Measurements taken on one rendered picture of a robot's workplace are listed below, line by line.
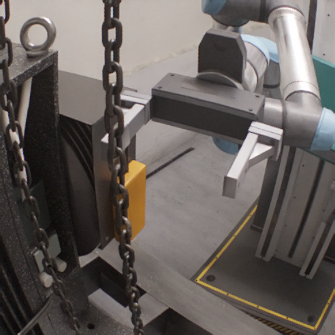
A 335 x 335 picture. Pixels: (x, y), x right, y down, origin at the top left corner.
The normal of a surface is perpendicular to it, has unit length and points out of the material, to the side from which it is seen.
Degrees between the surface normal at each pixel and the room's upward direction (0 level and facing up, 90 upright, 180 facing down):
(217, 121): 92
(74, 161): 90
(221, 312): 0
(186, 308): 0
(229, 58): 92
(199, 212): 0
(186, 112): 92
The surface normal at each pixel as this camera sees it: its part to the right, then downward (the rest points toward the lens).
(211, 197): 0.05, -0.79
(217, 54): -0.40, 0.57
